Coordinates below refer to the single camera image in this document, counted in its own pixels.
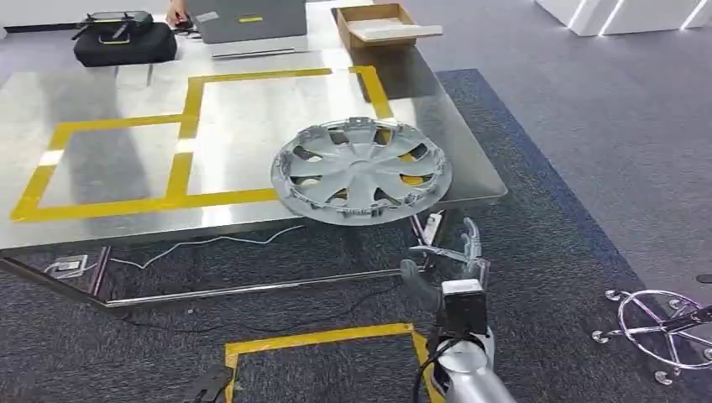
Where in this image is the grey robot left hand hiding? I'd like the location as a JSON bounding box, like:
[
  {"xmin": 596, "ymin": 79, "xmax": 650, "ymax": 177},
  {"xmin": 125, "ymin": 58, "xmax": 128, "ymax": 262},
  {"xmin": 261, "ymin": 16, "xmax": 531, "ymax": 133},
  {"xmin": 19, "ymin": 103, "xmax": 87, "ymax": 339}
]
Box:
[{"xmin": 183, "ymin": 364, "xmax": 235, "ymax": 403}]

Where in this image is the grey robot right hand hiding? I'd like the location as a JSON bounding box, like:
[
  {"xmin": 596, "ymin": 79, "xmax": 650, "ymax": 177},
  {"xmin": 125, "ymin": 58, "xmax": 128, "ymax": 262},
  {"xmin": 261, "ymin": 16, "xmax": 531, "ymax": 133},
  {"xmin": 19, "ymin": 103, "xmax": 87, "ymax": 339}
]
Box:
[{"xmin": 399, "ymin": 217, "xmax": 492, "ymax": 312}]

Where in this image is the grey wheel hubcap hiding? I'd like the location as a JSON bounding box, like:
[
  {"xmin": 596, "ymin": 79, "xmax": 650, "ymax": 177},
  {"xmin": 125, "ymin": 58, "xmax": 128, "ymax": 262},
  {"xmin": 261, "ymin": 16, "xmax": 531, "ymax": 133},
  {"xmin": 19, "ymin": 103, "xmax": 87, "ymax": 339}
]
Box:
[{"xmin": 270, "ymin": 117, "xmax": 453, "ymax": 227}]

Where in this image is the white power strip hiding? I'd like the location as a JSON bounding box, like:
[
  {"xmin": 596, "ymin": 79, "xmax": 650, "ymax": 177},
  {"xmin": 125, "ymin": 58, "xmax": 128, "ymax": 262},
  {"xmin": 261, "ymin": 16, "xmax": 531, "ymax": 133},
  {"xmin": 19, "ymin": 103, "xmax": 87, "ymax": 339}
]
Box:
[{"xmin": 422, "ymin": 212, "xmax": 444, "ymax": 246}]

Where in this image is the floor socket box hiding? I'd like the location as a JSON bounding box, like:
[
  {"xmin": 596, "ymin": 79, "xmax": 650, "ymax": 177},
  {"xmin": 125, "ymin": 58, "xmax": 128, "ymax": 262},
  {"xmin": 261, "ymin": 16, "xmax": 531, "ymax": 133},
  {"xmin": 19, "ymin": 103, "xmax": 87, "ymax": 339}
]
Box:
[{"xmin": 44, "ymin": 254, "xmax": 89, "ymax": 280}]

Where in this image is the chrome stool base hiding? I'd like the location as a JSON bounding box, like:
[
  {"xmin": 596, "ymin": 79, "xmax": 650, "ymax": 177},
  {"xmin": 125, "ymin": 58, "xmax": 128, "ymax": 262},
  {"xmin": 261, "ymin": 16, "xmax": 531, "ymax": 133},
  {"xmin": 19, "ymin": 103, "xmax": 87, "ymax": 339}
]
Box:
[{"xmin": 591, "ymin": 289, "xmax": 712, "ymax": 386}]

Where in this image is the steel table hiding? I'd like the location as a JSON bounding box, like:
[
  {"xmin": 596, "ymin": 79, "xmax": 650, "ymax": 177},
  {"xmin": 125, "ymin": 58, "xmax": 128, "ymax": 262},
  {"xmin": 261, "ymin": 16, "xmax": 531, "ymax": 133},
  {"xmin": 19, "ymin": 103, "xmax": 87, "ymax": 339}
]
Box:
[{"xmin": 0, "ymin": 0, "xmax": 508, "ymax": 311}]

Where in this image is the white flat board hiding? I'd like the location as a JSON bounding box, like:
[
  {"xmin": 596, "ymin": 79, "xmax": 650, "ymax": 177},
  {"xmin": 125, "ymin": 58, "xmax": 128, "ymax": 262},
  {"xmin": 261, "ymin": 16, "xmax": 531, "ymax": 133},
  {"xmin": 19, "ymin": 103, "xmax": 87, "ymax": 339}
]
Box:
[{"xmin": 347, "ymin": 21, "xmax": 444, "ymax": 44}]

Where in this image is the small yellow tape rectangle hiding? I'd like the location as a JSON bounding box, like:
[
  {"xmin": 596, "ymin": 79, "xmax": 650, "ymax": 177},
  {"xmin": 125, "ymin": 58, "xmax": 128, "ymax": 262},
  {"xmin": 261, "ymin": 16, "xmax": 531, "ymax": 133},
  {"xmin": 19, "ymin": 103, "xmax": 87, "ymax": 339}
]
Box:
[{"xmin": 9, "ymin": 113, "xmax": 200, "ymax": 223}]

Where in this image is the cardboard box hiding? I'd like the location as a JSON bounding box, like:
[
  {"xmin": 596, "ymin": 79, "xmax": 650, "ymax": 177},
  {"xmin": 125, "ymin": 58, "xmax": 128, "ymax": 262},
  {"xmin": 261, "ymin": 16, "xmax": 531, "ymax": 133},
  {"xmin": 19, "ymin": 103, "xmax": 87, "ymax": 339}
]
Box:
[{"xmin": 332, "ymin": 3, "xmax": 444, "ymax": 51}]

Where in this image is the large yellow tape rectangle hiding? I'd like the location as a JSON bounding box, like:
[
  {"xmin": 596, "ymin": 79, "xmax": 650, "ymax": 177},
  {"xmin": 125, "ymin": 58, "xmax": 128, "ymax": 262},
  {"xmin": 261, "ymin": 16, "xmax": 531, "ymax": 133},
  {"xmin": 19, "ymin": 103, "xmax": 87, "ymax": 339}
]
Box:
[{"xmin": 166, "ymin": 65, "xmax": 441, "ymax": 212}]

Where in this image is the white angular platform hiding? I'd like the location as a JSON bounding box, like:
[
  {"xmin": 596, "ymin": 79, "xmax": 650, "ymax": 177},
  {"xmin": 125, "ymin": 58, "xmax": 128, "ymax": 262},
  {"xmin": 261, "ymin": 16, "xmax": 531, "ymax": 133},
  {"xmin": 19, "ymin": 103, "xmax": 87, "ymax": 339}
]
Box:
[{"xmin": 533, "ymin": 0, "xmax": 712, "ymax": 37}]

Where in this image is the black bag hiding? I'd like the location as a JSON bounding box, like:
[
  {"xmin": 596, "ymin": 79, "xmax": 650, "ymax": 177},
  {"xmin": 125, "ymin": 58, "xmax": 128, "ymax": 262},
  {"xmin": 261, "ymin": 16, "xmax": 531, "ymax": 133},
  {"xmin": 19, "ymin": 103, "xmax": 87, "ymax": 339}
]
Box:
[{"xmin": 72, "ymin": 21, "xmax": 178, "ymax": 68}]

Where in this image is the person's hand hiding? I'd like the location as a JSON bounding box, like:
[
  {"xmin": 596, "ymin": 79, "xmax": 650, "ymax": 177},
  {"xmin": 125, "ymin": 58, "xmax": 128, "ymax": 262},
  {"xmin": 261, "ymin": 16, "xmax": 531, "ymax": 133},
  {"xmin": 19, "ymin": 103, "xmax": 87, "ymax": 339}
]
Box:
[{"xmin": 165, "ymin": 0, "xmax": 194, "ymax": 29}]

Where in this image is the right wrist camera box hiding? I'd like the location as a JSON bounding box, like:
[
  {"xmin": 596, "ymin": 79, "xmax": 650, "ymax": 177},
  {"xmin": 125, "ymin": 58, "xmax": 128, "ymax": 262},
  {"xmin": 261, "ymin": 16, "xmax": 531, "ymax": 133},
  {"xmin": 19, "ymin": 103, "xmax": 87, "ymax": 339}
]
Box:
[{"xmin": 439, "ymin": 279, "xmax": 489, "ymax": 335}]

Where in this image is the black cable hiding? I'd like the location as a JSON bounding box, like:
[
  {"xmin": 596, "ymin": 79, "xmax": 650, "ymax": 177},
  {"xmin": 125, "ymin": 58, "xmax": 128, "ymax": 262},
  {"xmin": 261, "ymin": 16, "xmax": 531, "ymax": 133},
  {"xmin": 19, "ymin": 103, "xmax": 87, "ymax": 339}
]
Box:
[{"xmin": 119, "ymin": 280, "xmax": 403, "ymax": 336}]

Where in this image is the white cable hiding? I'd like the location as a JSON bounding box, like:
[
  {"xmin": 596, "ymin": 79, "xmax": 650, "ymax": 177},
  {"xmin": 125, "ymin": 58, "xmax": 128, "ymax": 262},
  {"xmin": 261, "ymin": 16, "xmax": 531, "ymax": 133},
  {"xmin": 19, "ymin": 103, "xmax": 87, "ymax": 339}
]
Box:
[{"xmin": 44, "ymin": 225, "xmax": 306, "ymax": 278}]

